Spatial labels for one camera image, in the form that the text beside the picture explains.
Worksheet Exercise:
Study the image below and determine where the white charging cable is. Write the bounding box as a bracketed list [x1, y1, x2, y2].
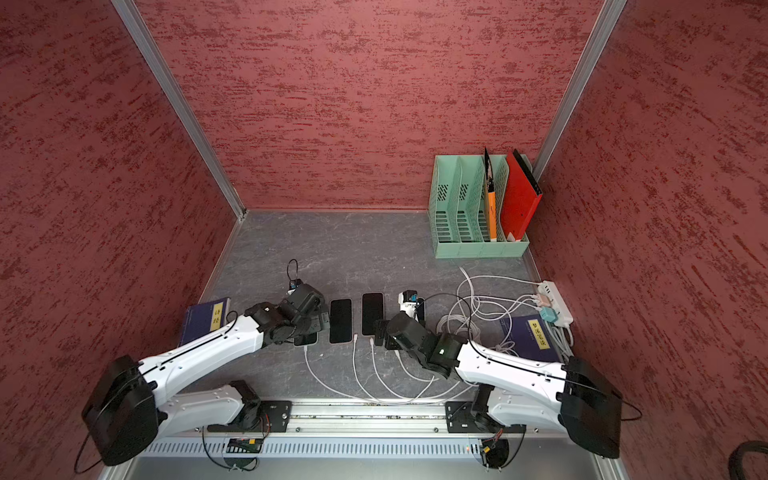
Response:
[368, 337, 463, 403]
[302, 344, 385, 403]
[351, 334, 421, 404]
[394, 349, 439, 385]

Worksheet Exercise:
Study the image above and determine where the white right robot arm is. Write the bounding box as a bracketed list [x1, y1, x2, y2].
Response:
[385, 311, 623, 459]

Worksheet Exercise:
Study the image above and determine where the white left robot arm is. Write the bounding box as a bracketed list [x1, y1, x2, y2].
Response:
[82, 283, 329, 466]

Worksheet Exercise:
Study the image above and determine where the leftmost phone white case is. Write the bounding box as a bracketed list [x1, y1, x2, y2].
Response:
[293, 333, 318, 346]

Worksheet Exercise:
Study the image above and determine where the blue book on left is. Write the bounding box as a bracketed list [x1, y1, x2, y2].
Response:
[179, 297, 231, 346]

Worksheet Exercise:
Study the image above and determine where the blue book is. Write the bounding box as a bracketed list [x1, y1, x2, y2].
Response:
[179, 297, 231, 346]
[496, 314, 560, 363]

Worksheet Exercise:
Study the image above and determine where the green file organizer rack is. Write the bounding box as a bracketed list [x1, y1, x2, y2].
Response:
[429, 155, 529, 259]

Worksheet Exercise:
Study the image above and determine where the blue book on right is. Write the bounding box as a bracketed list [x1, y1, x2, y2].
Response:
[496, 314, 560, 363]

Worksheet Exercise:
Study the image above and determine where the white power strip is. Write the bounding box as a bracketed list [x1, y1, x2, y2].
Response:
[537, 281, 574, 328]

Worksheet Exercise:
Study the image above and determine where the orange folder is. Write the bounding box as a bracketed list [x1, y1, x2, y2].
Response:
[483, 149, 497, 242]

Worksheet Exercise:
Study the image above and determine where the red folder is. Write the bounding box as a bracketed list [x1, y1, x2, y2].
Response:
[500, 150, 543, 241]

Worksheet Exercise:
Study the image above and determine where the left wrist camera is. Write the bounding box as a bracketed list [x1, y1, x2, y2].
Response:
[286, 258, 304, 294]

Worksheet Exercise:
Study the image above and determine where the coiled white cable bundle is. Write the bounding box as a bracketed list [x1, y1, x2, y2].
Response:
[434, 266, 577, 361]

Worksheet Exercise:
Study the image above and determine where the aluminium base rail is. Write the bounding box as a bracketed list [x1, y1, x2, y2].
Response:
[100, 394, 628, 479]

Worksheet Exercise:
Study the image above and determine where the aluminium left corner post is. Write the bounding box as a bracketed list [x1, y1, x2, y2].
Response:
[111, 0, 247, 223]

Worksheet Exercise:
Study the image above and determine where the aluminium corner post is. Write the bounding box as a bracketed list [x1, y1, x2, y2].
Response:
[111, 0, 247, 223]
[533, 0, 627, 181]

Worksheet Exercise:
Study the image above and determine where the aluminium right corner post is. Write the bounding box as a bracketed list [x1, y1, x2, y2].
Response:
[533, 0, 627, 181]

